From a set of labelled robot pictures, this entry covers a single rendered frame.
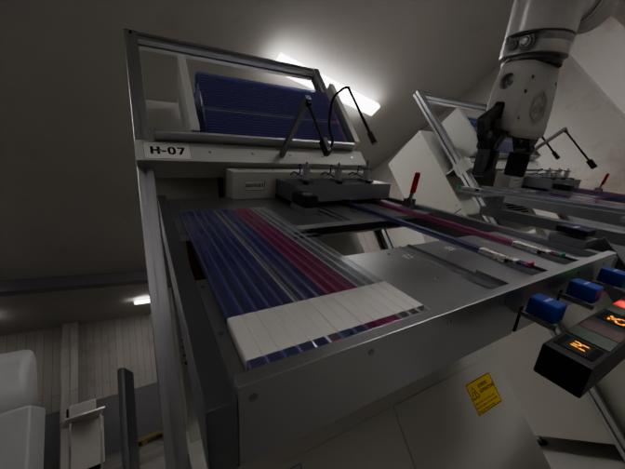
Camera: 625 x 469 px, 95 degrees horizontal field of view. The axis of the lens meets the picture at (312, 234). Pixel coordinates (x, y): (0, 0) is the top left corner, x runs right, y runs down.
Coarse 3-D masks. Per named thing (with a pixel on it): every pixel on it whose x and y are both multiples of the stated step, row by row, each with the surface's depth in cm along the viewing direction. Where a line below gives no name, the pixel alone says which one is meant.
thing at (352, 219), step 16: (176, 208) 68; (192, 208) 69; (208, 208) 70; (224, 208) 71; (272, 208) 74; (288, 208) 75; (320, 208) 78; (336, 208) 79; (352, 208) 80; (384, 208) 83; (176, 224) 56; (304, 224) 62; (320, 224) 64; (336, 224) 66; (352, 224) 80; (368, 224) 81; (384, 224) 82
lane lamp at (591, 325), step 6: (588, 318) 34; (582, 324) 33; (588, 324) 33; (594, 324) 33; (600, 324) 33; (594, 330) 32; (600, 330) 32; (606, 330) 32; (612, 330) 32; (606, 336) 31; (612, 336) 31; (618, 336) 31; (624, 336) 31; (618, 342) 30
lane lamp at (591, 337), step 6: (570, 330) 32; (576, 330) 32; (582, 330) 32; (588, 330) 32; (576, 336) 31; (582, 336) 31; (588, 336) 31; (594, 336) 31; (600, 336) 31; (594, 342) 30; (600, 342) 30; (606, 342) 30; (612, 342) 30; (606, 348) 29; (612, 348) 29
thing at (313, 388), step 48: (528, 288) 36; (384, 336) 24; (432, 336) 28; (480, 336) 33; (240, 384) 18; (288, 384) 20; (336, 384) 23; (384, 384) 26; (240, 432) 19; (288, 432) 22
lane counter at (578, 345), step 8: (568, 336) 31; (560, 344) 29; (568, 344) 29; (576, 344) 29; (584, 344) 29; (576, 352) 28; (584, 352) 28; (592, 352) 28; (600, 352) 28; (592, 360) 27
